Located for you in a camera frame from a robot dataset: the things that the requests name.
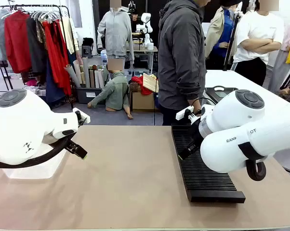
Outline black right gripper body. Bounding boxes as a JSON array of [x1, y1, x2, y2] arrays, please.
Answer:
[[187, 118, 204, 150]]

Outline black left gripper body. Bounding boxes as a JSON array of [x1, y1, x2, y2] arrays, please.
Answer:
[[75, 111, 87, 128]]

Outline person's right forearm grey sleeve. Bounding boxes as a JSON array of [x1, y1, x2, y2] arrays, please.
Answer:
[[182, 64, 207, 108]]

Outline grey storage bin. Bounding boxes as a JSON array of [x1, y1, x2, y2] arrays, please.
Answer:
[[76, 86, 104, 104]]

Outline black slotted PCB rack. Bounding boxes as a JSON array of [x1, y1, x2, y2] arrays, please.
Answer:
[[171, 124, 246, 204]]

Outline clear plastic box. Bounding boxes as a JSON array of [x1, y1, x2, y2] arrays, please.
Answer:
[[4, 143, 67, 180]]

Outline navy hanging garment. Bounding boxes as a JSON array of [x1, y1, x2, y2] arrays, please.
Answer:
[[45, 59, 66, 104]]

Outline grey paper roll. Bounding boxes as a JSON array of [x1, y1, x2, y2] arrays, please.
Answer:
[[64, 63, 81, 89]]

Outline mannequin in green jacket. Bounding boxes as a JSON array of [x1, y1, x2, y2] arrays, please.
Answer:
[[87, 58, 134, 120]]

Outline beige paper roll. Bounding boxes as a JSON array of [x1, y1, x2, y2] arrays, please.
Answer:
[[72, 59, 84, 85]]

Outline brown cardboard box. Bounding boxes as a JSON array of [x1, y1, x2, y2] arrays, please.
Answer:
[[131, 90, 158, 112]]

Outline white table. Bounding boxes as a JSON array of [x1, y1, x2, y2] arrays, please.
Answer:
[[203, 69, 290, 110]]

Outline light wooden board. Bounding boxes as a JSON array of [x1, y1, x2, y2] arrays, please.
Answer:
[[142, 72, 159, 93]]

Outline red dress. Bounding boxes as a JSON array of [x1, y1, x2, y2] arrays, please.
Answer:
[[42, 20, 73, 96]]

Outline black step stool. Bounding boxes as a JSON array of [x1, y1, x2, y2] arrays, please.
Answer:
[[81, 37, 94, 59]]

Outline red cloth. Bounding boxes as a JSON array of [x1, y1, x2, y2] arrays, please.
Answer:
[[131, 75, 153, 96]]

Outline person in grey jacket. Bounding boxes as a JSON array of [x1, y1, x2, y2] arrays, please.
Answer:
[[158, 0, 212, 127]]

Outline black hanging garment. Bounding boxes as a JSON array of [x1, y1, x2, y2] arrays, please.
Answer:
[[26, 16, 48, 78]]

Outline cream hanging garment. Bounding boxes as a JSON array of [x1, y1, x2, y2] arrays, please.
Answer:
[[61, 16, 80, 55]]

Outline black metal clothes rack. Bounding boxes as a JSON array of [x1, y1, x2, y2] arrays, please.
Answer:
[[0, 4, 75, 110]]

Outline mannequin in grey hoodie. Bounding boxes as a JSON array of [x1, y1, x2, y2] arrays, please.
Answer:
[[97, 0, 135, 64]]

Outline red jacket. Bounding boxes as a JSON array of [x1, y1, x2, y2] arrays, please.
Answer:
[[4, 10, 33, 74]]

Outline mannequin beige coat blue shirt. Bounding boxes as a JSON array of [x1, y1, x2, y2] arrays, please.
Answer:
[[204, 0, 238, 71]]

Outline black tripod legs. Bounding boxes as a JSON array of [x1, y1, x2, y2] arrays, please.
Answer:
[[279, 62, 290, 90]]

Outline person in white t-shirt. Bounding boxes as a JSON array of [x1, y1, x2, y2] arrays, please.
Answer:
[[232, 0, 285, 87]]

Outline pink garment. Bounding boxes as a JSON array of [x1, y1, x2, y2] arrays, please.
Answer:
[[280, 13, 290, 51]]

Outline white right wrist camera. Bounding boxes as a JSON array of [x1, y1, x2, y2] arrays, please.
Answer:
[[175, 105, 194, 121]]

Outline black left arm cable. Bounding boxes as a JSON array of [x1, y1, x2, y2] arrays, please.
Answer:
[[0, 131, 76, 169]]

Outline black camera tripod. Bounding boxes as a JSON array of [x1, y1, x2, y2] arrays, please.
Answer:
[[223, 11, 242, 72]]

